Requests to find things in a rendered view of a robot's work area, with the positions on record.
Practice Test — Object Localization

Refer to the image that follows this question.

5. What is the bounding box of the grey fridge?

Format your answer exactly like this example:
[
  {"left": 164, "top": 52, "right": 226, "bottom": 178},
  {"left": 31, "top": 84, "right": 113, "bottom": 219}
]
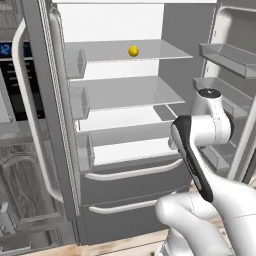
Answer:
[{"left": 51, "top": 0, "right": 221, "bottom": 246}]

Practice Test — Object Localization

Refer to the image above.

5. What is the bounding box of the white fridge door handle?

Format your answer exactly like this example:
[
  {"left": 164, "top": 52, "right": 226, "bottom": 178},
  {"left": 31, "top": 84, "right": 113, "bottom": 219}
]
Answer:
[{"left": 11, "top": 17, "right": 65, "bottom": 204}]

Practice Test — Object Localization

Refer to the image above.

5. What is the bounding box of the white fridge crisper drawer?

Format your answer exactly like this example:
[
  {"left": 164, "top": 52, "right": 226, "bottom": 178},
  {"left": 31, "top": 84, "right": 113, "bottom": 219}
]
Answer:
[{"left": 75, "top": 120, "right": 183, "bottom": 168}]

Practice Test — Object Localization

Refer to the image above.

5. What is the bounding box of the glass fridge shelf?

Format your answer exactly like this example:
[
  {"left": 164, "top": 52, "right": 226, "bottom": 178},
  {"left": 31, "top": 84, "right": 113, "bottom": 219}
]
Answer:
[
  {"left": 68, "top": 75, "right": 186, "bottom": 113},
  {"left": 64, "top": 38, "right": 194, "bottom": 64}
]

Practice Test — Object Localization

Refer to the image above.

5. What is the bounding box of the clear fridge door bin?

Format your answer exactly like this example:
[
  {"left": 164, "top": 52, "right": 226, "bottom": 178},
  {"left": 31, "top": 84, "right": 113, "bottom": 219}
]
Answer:
[
  {"left": 69, "top": 86, "right": 91, "bottom": 121},
  {"left": 198, "top": 42, "right": 256, "bottom": 80},
  {"left": 64, "top": 48, "right": 88, "bottom": 80},
  {"left": 75, "top": 132, "right": 96, "bottom": 173},
  {"left": 199, "top": 144, "right": 235, "bottom": 175},
  {"left": 192, "top": 76, "right": 255, "bottom": 120}
]

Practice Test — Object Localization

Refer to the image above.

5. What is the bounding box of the white fridge drawer handle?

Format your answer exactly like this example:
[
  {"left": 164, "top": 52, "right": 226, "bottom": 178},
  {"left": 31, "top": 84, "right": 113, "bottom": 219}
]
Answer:
[
  {"left": 88, "top": 191, "right": 178, "bottom": 215},
  {"left": 84, "top": 158, "right": 184, "bottom": 182}
]

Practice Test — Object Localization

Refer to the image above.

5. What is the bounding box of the grey left fridge door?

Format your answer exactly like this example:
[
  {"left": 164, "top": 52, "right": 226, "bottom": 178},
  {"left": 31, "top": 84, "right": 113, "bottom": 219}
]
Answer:
[{"left": 21, "top": 0, "right": 96, "bottom": 223}]

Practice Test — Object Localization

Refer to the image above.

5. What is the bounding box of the black wall oven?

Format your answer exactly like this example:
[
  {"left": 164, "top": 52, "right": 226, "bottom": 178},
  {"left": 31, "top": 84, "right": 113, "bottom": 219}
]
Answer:
[{"left": 0, "top": 40, "right": 46, "bottom": 123}]

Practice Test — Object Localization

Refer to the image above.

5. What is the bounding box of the grey fridge door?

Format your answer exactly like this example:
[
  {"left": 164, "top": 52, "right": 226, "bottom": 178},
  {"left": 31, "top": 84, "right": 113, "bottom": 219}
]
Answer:
[
  {"left": 21, "top": 0, "right": 96, "bottom": 223},
  {"left": 192, "top": 0, "right": 256, "bottom": 185}
]

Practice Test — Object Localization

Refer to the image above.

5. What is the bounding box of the grey right fridge door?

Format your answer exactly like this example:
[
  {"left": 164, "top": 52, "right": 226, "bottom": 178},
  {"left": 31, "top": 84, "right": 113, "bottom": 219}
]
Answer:
[{"left": 192, "top": 0, "right": 256, "bottom": 185}]

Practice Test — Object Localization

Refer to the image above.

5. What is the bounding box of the yellow lemon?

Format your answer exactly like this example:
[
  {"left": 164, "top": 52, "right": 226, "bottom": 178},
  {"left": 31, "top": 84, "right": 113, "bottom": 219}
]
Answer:
[{"left": 128, "top": 45, "right": 140, "bottom": 58}]

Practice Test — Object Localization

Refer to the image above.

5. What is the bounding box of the grey fridge drawer front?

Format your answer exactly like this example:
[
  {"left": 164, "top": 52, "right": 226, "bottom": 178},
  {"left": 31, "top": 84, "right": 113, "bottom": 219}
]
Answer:
[
  {"left": 79, "top": 157, "right": 193, "bottom": 207},
  {"left": 79, "top": 191, "right": 179, "bottom": 246}
]

